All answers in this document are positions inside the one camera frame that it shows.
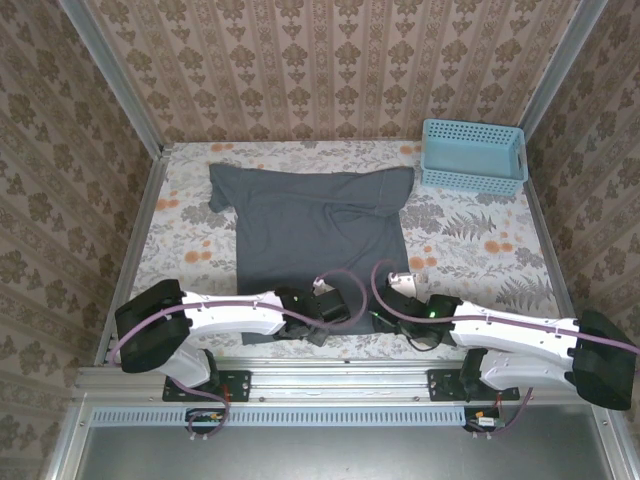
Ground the small electronics board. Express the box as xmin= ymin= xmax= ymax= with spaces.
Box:
xmin=185 ymin=407 xmax=227 ymax=435
xmin=463 ymin=407 xmax=506 ymax=434

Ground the aluminium side rail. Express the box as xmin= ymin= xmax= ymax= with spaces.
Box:
xmin=94 ymin=144 xmax=174 ymax=369
xmin=522 ymin=184 xmax=591 ymax=321

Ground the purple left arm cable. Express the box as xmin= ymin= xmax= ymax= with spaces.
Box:
xmin=110 ymin=268 xmax=369 ymax=444

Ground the aluminium mounting rail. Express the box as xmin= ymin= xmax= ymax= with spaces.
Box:
xmin=74 ymin=359 xmax=614 ymax=402

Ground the aluminium frame post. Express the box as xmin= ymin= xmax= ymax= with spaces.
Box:
xmin=517 ymin=0 xmax=609 ymax=132
xmin=57 ymin=0 xmax=166 ymax=157

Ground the grey t-shirt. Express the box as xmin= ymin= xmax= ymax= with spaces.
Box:
xmin=207 ymin=163 xmax=416 ymax=347

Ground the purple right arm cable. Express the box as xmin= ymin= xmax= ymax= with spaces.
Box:
xmin=370 ymin=258 xmax=640 ymax=441

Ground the floral patterned table cover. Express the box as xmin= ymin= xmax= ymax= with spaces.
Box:
xmin=113 ymin=139 xmax=576 ymax=360

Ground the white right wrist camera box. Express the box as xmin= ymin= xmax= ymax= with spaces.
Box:
xmin=388 ymin=271 xmax=427 ymax=297

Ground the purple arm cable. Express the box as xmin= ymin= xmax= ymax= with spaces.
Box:
xmin=370 ymin=258 xmax=640 ymax=441
xmin=110 ymin=268 xmax=369 ymax=444

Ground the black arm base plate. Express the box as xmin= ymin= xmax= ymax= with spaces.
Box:
xmin=427 ymin=368 xmax=521 ymax=403
xmin=162 ymin=369 xmax=252 ymax=403

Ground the light blue perforated plastic basket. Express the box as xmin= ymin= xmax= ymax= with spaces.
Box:
xmin=419 ymin=118 xmax=530 ymax=197

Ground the light blue slotted cable duct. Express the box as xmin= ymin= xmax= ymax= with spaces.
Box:
xmin=89 ymin=405 xmax=467 ymax=429

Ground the grey sheet metal panel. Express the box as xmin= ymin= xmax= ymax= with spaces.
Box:
xmin=74 ymin=404 xmax=617 ymax=480

